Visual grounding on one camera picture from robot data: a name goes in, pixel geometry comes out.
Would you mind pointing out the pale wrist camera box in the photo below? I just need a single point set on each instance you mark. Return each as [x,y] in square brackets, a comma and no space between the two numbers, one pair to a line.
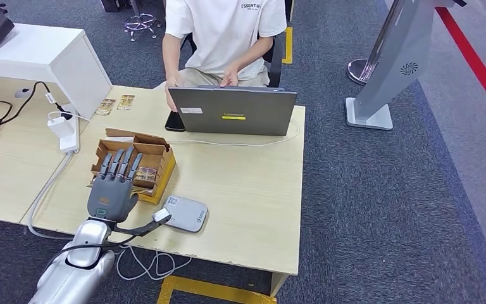
[162,215]

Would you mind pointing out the person's right hand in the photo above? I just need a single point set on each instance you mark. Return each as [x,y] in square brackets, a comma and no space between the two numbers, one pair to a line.
[171,90]

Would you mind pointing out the person's left hand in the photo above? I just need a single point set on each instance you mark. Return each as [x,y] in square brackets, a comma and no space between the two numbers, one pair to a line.
[229,77]

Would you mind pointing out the chrome stool base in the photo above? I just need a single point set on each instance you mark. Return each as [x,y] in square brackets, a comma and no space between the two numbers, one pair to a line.
[135,8]

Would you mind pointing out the grey kiosk stand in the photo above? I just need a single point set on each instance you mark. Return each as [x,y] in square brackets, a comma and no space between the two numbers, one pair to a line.
[395,54]

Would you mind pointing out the white power strip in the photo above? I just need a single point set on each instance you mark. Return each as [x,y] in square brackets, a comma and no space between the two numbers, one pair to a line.
[70,140]

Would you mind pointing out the person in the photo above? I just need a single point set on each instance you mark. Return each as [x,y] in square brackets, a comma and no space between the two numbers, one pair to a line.
[226,33]

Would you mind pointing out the chrome stanchion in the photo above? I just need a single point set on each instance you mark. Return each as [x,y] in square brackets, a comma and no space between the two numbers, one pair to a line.
[360,71]

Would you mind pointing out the cardboard organizer box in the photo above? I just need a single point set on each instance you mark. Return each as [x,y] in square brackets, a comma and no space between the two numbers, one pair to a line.
[155,157]

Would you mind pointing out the black smartphone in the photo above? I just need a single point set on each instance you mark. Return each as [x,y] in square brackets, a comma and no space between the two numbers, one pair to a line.
[174,123]

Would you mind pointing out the grey mouse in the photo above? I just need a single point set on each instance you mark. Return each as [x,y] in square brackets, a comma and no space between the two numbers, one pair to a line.
[23,92]

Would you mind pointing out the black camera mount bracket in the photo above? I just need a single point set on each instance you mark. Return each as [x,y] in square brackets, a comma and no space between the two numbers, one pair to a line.
[140,230]

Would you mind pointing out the grey laptop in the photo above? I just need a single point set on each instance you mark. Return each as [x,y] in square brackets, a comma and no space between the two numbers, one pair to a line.
[234,113]

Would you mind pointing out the white charger adapter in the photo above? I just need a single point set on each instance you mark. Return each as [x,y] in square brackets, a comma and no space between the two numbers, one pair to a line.
[59,126]

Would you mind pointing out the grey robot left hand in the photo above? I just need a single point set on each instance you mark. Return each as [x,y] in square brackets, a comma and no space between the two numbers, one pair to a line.
[111,201]

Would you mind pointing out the grey card reader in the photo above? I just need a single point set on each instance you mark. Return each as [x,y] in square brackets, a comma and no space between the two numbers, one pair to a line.
[186,214]

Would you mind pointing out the white desk cabinet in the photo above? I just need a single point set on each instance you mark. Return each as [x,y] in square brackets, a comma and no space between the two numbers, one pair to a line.
[37,48]

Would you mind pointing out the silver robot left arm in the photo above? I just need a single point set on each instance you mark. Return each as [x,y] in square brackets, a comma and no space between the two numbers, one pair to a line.
[71,272]

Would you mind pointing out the patterned card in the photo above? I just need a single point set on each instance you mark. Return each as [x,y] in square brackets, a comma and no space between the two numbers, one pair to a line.
[105,107]
[142,191]
[125,102]
[147,174]

